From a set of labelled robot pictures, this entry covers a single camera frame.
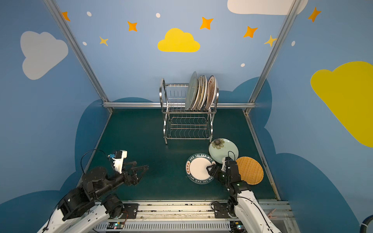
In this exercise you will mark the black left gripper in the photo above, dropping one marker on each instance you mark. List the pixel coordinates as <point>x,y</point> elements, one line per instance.
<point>129,176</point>

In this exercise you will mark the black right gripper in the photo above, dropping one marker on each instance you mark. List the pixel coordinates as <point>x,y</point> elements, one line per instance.
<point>217,172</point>

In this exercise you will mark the white plate green lettered rim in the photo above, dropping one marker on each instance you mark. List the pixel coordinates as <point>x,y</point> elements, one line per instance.
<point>196,168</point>

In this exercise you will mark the pale green sunflower plate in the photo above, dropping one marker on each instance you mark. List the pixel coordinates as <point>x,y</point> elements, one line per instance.
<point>221,148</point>

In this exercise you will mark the stainless steel dish rack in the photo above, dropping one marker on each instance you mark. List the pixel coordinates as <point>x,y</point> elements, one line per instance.
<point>179,123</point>

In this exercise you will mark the plain grey-green plate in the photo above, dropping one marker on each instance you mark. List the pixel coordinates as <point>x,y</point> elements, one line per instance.
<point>191,91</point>

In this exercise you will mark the white plate floral sprigs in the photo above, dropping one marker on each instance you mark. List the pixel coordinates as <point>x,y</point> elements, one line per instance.
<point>201,93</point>

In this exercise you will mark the white plate orange sunburst edge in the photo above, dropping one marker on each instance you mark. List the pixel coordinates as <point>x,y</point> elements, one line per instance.
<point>196,95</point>

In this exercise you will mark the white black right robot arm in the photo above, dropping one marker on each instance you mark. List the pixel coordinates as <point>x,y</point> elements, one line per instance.
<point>242,202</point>

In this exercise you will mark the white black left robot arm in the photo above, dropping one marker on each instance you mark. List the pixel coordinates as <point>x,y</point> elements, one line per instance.
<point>93,201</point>

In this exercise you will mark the orange woven round plate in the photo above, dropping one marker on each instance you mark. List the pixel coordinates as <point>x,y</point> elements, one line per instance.
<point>250,170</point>

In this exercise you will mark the right green circuit board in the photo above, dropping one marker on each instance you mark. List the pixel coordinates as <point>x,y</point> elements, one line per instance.
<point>236,227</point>

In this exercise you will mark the green circuit board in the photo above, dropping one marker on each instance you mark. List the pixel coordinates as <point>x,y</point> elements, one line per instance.
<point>236,227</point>
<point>115,225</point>

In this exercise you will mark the left green circuit board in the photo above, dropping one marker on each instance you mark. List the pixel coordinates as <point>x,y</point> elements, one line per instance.
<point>115,225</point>

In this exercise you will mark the pink clothes peg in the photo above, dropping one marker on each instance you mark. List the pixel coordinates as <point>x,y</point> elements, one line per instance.
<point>270,215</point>

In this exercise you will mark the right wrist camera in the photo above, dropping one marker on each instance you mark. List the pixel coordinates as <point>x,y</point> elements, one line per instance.
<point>224,160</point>

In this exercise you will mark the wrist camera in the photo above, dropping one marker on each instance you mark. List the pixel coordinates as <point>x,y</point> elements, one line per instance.
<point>224,160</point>
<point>117,159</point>

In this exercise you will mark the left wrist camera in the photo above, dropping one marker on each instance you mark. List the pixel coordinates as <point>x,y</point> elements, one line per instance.
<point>117,159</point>

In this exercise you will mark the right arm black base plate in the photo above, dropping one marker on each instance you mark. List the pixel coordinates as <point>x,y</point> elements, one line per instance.
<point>221,210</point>

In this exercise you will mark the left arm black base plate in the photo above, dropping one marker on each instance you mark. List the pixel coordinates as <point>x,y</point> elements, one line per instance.
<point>129,211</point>

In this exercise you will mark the aluminium frame back rail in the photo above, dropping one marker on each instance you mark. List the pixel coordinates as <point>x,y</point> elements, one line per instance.
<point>158,105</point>

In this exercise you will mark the aluminium frame left post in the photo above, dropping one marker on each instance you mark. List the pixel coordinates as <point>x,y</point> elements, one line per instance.
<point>68,34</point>

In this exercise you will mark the aluminium frame post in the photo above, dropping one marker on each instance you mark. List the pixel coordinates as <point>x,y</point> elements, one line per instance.
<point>68,34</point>
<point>284,30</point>

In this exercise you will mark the aluminium frame right post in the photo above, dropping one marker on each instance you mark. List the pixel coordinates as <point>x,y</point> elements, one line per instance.
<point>284,30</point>

